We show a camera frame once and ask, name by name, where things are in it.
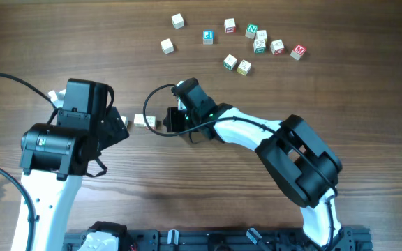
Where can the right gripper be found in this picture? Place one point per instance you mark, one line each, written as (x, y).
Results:
(171, 117)

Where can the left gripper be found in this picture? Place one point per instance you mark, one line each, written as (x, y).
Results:
(113, 128)

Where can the wooden block yellow side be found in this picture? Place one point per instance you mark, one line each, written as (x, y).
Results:
(125, 121)

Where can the wooden block blue side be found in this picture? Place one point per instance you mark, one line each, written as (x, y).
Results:
(151, 120)

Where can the wooden block green side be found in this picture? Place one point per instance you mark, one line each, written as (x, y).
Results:
(139, 120)

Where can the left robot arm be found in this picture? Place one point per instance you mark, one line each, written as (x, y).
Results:
(55, 158)

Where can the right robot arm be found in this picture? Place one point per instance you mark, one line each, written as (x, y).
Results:
(304, 168)

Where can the wooden block teal side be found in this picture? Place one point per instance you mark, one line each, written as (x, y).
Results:
(229, 62)

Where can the wooden block yellow picture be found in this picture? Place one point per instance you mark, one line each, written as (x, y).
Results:
(244, 67)

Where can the blue P block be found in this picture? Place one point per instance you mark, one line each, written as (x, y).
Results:
(208, 37)

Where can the plain wooden block top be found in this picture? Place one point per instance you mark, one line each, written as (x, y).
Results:
(177, 21)

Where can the wooden block red side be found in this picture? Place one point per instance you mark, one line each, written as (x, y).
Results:
(230, 26)

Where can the wooden block green picture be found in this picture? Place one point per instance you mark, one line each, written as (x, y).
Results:
(259, 46)

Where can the green N block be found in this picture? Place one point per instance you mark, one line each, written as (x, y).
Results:
(251, 31)

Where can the wooden block red picture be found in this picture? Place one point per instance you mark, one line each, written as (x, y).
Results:
(277, 47)

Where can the red M block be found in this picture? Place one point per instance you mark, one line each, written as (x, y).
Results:
(298, 52)

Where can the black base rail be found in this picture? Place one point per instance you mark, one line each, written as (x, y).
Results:
(350, 239)

